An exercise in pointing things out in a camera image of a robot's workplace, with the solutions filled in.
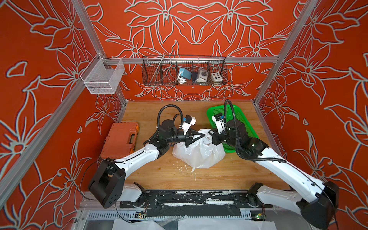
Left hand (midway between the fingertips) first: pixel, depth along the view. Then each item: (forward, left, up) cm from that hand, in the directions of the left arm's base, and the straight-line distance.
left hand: (203, 135), depth 69 cm
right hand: (+4, -2, -2) cm, 5 cm away
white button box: (+45, -9, +4) cm, 46 cm away
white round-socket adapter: (+42, 0, +7) cm, 42 cm away
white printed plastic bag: (-5, 0, -9) cm, 11 cm away
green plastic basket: (+28, -29, -17) cm, 44 cm away
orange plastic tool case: (+6, +52, -22) cm, 57 cm away
